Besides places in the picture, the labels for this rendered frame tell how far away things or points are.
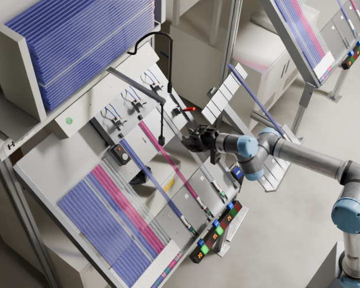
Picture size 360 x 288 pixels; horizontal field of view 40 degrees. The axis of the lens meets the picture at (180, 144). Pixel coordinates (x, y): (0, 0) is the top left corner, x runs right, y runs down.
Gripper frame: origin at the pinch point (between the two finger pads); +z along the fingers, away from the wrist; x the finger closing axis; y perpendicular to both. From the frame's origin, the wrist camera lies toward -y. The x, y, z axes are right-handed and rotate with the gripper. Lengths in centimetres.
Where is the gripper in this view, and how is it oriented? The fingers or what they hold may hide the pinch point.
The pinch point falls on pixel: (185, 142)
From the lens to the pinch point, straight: 202.1
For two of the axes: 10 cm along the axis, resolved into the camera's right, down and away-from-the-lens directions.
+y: -4.0, -7.7, -5.0
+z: -7.0, -1.0, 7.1
